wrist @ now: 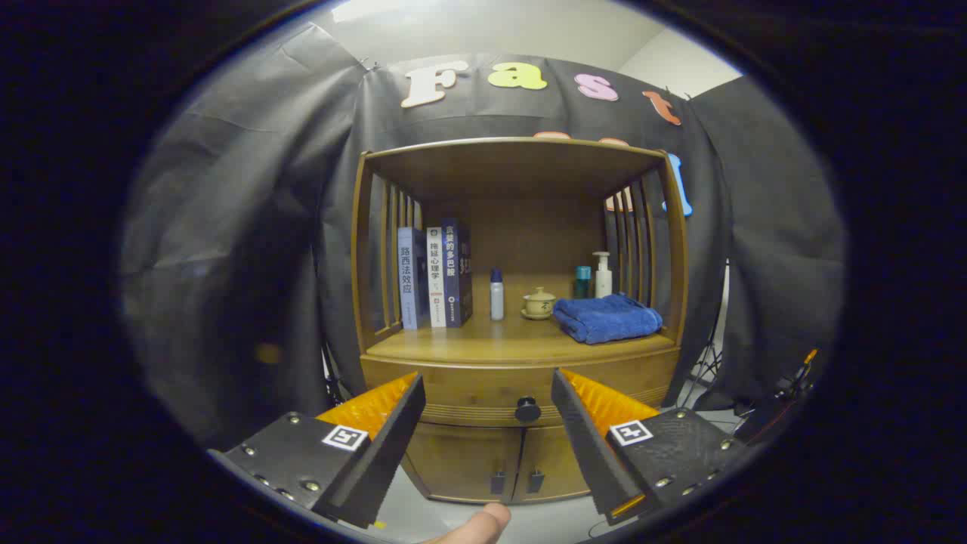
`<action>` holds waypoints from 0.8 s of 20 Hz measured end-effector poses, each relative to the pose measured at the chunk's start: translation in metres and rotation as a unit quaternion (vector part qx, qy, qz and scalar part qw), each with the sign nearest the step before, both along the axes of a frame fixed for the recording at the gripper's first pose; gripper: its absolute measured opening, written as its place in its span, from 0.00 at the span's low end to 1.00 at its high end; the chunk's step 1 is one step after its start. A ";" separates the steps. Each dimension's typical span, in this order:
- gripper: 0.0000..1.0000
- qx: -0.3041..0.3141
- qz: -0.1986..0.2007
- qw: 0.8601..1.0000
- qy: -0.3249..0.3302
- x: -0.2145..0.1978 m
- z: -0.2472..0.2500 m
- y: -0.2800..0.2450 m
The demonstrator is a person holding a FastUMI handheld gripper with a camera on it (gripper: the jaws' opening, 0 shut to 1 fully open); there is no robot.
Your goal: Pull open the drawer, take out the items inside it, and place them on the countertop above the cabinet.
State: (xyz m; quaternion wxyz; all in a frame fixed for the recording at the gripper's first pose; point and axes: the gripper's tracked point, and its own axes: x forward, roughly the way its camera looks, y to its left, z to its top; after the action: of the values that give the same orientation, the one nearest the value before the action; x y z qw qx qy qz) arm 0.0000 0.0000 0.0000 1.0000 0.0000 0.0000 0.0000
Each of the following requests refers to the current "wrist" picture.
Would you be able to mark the black equipment with orange tip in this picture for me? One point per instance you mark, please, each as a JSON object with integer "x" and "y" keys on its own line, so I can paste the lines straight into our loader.
{"x": 786, "y": 393}

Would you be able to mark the wooden drawer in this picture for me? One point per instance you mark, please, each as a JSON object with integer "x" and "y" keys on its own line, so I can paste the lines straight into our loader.
{"x": 483, "y": 378}

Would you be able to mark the dark blue book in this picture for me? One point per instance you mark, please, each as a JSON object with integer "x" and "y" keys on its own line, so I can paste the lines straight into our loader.
{"x": 451, "y": 272}

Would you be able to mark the teal bottle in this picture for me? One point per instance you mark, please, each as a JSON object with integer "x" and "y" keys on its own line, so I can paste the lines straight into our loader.
{"x": 582, "y": 283}

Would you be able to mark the wooden countertop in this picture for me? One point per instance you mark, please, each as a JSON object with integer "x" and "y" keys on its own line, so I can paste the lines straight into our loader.
{"x": 483, "y": 340}

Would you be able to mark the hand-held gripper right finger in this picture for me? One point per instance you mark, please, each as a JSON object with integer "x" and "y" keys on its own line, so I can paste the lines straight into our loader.
{"x": 585, "y": 446}

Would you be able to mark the light blue book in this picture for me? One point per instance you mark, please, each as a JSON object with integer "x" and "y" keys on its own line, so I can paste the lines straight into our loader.
{"x": 408, "y": 279}

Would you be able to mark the white book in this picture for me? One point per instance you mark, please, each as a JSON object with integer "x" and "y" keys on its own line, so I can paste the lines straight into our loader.
{"x": 435, "y": 279}

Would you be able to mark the white pump bottle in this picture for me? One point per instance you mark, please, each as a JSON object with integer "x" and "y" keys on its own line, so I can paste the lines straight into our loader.
{"x": 603, "y": 281}

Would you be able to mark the black drawer knob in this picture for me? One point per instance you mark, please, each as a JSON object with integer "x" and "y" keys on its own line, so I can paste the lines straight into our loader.
{"x": 528, "y": 409}

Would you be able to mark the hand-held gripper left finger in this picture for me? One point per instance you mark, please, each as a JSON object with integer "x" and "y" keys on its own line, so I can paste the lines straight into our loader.
{"x": 385, "y": 453}

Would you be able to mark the beige lidded tea cup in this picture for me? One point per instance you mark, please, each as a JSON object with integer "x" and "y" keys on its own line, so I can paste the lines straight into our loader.
{"x": 539, "y": 304}

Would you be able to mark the folded blue towel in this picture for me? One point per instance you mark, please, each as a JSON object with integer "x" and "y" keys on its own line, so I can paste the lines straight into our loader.
{"x": 604, "y": 319}

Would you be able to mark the black backdrop cloth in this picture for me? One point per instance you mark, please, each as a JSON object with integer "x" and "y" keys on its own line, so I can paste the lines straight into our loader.
{"x": 227, "y": 227}

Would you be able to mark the black tripod stand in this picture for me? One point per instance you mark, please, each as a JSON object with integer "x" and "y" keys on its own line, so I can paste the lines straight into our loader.
{"x": 709, "y": 363}

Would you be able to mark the wooden cabinet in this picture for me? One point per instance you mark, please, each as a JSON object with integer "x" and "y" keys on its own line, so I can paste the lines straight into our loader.
{"x": 514, "y": 162}

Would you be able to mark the white bottle with blue cap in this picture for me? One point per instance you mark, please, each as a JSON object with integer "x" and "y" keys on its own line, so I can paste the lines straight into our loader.
{"x": 496, "y": 298}

